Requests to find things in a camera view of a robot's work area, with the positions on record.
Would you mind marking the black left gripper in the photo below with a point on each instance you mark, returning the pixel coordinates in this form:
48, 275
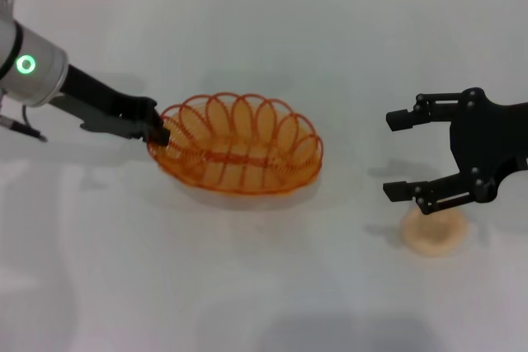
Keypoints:
107, 109

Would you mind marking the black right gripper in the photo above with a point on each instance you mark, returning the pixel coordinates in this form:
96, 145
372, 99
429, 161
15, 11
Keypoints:
482, 142

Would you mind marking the orange plastic woven basket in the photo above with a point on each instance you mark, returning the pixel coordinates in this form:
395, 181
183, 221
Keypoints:
231, 158

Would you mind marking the round beige bread bun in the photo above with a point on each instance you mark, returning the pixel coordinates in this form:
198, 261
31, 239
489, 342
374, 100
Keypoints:
437, 236

